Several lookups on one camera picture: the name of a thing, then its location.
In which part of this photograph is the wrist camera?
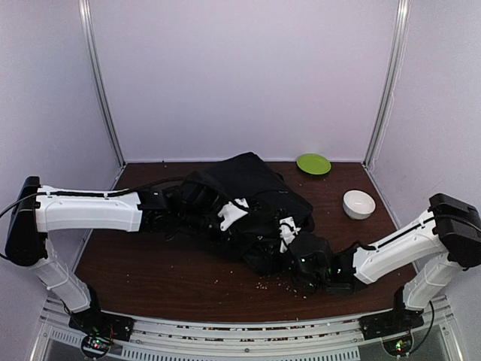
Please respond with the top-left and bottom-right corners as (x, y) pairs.
(217, 199), (250, 232)
(279, 217), (301, 253)

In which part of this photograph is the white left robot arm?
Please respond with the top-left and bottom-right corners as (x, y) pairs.
(1, 176), (190, 334)

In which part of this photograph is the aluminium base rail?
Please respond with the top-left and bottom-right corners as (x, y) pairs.
(37, 295), (452, 361)

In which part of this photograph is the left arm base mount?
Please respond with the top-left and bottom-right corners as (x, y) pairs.
(68, 311), (135, 341)

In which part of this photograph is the left aluminium frame post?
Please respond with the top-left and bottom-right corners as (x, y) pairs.
(78, 0), (126, 168)

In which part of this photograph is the white bowl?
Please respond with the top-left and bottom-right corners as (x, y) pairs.
(343, 190), (376, 220)

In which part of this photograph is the right aluminium frame post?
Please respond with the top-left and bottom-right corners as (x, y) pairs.
(363, 0), (411, 169)

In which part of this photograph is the green plate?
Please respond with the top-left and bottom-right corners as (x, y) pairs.
(296, 153), (331, 175)

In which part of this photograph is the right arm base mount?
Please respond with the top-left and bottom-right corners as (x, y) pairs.
(358, 310), (424, 340)

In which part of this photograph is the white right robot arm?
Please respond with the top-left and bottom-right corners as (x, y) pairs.
(280, 193), (480, 332)

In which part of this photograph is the aluminium frame post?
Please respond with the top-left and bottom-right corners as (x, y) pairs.
(363, 0), (411, 169)
(78, 0), (126, 168)

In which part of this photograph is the black student backpack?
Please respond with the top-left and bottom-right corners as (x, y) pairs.
(204, 153), (315, 275)

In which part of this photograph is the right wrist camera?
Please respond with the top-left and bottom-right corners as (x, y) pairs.
(279, 217), (301, 253)

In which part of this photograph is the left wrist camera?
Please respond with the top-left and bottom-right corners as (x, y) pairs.
(217, 199), (250, 232)

